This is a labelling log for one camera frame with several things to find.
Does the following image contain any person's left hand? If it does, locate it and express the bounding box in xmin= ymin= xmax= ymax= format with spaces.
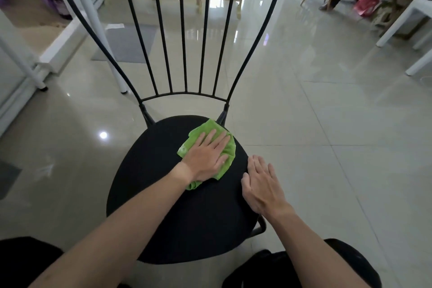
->
xmin=179 ymin=128 xmax=233 ymax=186

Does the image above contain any person's right hand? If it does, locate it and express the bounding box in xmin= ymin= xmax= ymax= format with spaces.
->
xmin=241 ymin=155 xmax=295 ymax=221

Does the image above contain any green cleaning cloth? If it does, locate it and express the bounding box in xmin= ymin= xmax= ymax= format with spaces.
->
xmin=177 ymin=118 xmax=237 ymax=191

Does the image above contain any person's right forearm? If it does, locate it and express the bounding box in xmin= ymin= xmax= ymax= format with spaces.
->
xmin=267 ymin=206 xmax=372 ymax=288

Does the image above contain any person's left forearm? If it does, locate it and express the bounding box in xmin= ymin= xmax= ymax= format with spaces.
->
xmin=29 ymin=164 xmax=200 ymax=288

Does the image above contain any black metal chair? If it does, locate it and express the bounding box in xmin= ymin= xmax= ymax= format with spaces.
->
xmin=51 ymin=0 xmax=283 ymax=265

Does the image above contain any grey floor mat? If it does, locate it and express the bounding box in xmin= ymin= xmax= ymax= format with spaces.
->
xmin=91 ymin=23 xmax=159 ymax=64

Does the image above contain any white-legged table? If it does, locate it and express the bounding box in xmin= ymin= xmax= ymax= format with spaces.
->
xmin=0 ymin=0 xmax=129 ymax=94

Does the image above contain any person's right leg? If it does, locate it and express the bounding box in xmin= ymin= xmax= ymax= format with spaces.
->
xmin=222 ymin=238 xmax=393 ymax=288

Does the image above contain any pink bag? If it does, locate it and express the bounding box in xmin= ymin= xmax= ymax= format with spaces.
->
xmin=353 ymin=0 xmax=381 ymax=17

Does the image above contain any dark floor mat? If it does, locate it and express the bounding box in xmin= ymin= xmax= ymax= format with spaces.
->
xmin=0 ymin=160 xmax=23 ymax=200

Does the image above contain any white low table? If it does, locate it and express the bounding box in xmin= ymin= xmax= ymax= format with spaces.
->
xmin=376 ymin=0 xmax=432 ymax=76

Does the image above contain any person's left leg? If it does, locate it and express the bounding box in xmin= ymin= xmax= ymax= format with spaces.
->
xmin=0 ymin=236 xmax=65 ymax=288

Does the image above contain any white sliding door frame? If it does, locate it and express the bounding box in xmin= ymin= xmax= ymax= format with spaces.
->
xmin=0 ymin=14 xmax=89 ymax=136

